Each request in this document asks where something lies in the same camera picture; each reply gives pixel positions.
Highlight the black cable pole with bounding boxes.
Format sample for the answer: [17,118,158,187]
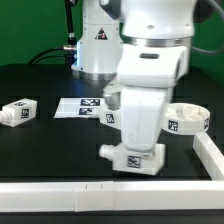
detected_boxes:
[64,0,78,63]

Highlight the white round stool seat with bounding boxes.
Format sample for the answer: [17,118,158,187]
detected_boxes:
[162,103,210,135]

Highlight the white right fence rail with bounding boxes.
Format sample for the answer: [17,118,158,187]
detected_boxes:
[193,132,224,181]

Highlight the white fence rail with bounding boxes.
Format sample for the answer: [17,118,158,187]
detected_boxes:
[0,181,224,212]
[193,132,224,181]

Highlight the grey corrugated hose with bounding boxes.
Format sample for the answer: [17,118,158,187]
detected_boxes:
[191,0,224,56]

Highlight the white paper marker sheet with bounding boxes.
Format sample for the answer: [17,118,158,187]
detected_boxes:
[54,98,105,119]

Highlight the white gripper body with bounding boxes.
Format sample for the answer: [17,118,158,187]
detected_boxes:
[103,44,189,152]

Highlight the black floor cables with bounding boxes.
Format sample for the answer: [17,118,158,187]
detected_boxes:
[28,46,73,65]

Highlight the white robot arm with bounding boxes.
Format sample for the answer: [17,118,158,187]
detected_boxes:
[97,0,224,152]

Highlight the white front fence rail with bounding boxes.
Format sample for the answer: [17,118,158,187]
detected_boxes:
[0,181,224,212]

